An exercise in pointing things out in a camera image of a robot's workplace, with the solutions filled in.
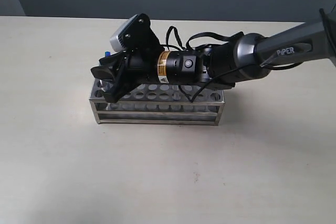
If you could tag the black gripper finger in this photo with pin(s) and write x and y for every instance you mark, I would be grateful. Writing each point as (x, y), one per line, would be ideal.
(108, 67)
(128, 78)

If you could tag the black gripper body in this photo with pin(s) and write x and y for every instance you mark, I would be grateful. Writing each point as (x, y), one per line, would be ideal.
(142, 48)

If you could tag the blue capped tube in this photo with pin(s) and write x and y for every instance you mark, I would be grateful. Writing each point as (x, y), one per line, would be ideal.
(107, 53)

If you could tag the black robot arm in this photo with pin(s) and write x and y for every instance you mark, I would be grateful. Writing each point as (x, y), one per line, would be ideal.
(242, 57)

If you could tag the stainless steel test tube rack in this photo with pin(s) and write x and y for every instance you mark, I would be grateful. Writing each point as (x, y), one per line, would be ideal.
(157, 104)

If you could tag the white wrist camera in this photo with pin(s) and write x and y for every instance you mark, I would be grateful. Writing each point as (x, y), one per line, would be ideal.
(116, 40)

